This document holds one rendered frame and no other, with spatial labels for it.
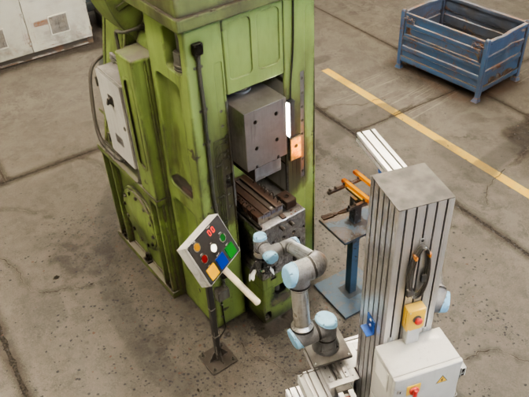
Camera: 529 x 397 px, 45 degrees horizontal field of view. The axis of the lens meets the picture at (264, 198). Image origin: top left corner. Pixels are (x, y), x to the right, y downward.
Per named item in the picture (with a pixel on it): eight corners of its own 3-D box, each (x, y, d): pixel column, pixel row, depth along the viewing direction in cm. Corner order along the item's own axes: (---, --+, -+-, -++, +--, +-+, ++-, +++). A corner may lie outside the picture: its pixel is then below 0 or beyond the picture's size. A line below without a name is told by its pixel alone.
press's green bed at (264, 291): (305, 302, 477) (305, 257, 448) (265, 326, 461) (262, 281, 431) (260, 261, 513) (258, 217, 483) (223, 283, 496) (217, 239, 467)
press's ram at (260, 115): (297, 149, 395) (297, 92, 370) (247, 172, 378) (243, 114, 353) (257, 121, 422) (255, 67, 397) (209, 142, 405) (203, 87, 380)
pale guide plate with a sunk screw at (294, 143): (301, 156, 420) (301, 135, 409) (290, 161, 416) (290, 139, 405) (299, 155, 421) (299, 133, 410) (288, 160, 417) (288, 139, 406)
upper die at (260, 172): (281, 169, 395) (280, 157, 389) (255, 182, 386) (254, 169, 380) (242, 140, 422) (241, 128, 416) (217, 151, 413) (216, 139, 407)
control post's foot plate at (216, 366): (239, 360, 438) (238, 352, 433) (213, 377, 428) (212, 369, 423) (222, 340, 452) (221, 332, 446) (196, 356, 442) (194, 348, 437)
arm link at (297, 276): (322, 345, 331) (317, 264, 301) (297, 356, 326) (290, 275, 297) (311, 331, 340) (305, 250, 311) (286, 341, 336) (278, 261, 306)
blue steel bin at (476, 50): (520, 79, 724) (534, 19, 678) (476, 104, 687) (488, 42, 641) (436, 46, 799) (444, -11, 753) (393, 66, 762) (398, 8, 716)
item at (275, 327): (326, 313, 468) (326, 312, 467) (263, 354, 442) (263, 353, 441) (292, 283, 493) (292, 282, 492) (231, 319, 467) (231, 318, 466)
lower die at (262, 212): (282, 213, 417) (282, 202, 412) (258, 225, 408) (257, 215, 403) (246, 183, 444) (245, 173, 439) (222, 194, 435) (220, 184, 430)
